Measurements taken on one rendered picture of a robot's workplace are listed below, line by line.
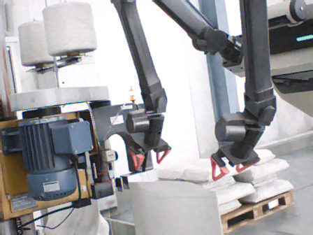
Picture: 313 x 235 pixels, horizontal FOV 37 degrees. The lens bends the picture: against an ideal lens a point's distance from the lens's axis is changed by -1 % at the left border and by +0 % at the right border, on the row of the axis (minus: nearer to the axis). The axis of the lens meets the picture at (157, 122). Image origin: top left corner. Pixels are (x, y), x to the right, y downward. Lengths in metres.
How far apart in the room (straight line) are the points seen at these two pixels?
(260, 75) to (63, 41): 0.65
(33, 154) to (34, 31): 0.51
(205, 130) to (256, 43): 6.48
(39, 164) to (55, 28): 0.43
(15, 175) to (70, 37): 0.48
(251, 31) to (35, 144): 0.72
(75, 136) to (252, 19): 0.62
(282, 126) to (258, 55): 7.88
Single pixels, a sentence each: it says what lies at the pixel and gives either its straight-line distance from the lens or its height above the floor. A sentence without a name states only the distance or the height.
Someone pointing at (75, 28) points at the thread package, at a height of 1.60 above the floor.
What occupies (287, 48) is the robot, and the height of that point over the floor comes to 1.44.
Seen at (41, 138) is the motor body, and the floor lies 1.27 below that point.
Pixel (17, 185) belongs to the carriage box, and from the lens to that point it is 1.62.
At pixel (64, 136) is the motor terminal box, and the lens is 1.40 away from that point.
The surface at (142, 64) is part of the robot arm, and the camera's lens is 1.51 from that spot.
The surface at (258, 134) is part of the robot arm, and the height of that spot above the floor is 1.21.
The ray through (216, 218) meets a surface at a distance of 1.42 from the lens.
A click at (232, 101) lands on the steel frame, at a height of 1.12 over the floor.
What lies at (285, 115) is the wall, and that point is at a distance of 9.09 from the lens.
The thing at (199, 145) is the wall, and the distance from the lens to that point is 7.48.
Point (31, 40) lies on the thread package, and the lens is 1.78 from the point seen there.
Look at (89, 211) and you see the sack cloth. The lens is 2.04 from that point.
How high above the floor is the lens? 1.34
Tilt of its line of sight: 3 degrees down
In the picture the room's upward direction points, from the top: 8 degrees counter-clockwise
